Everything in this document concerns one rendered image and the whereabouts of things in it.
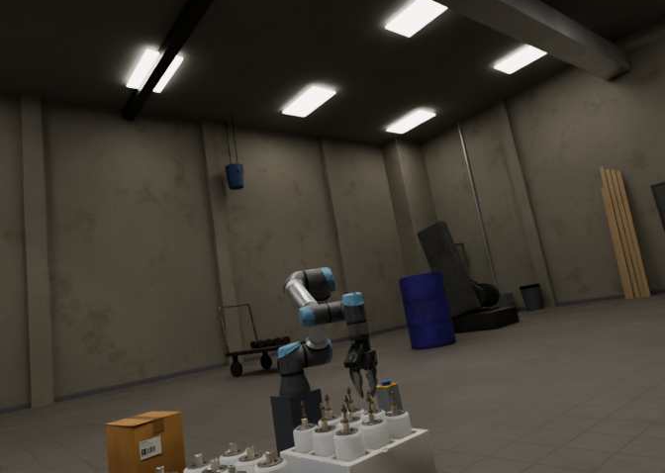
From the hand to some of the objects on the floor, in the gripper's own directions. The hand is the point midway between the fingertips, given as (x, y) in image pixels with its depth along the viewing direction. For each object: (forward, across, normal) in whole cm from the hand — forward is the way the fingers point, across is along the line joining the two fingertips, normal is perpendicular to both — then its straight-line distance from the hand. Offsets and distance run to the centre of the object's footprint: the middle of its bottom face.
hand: (366, 394), depth 162 cm
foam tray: (+35, +10, -6) cm, 37 cm away
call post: (+35, +4, -35) cm, 50 cm away
